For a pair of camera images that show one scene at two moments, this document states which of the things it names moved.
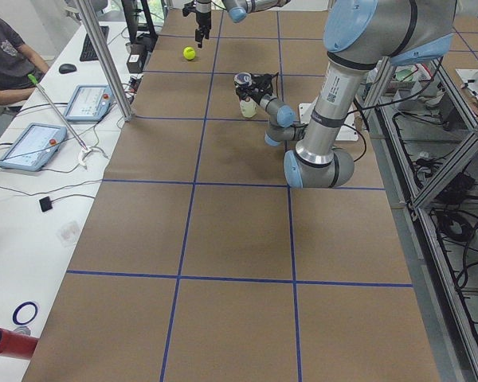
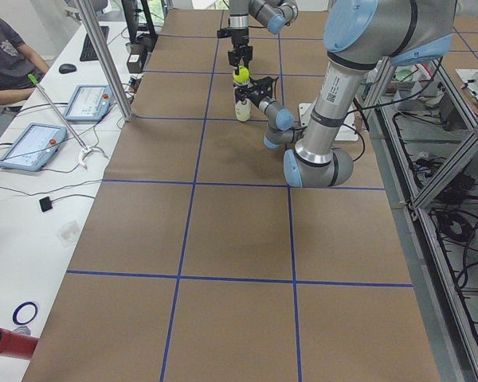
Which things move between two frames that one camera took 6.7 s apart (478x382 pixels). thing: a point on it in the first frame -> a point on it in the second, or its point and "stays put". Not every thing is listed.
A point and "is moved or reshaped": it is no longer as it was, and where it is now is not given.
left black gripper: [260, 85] stays put
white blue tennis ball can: [247, 105] is moved or reshaped
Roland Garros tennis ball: [189, 52] -> [243, 76]
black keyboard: [89, 52] stays put
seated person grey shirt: [8, 61] stays put
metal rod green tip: [33, 80] stays put
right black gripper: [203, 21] -> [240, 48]
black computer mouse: [67, 68] stays put
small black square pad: [45, 204] stays put
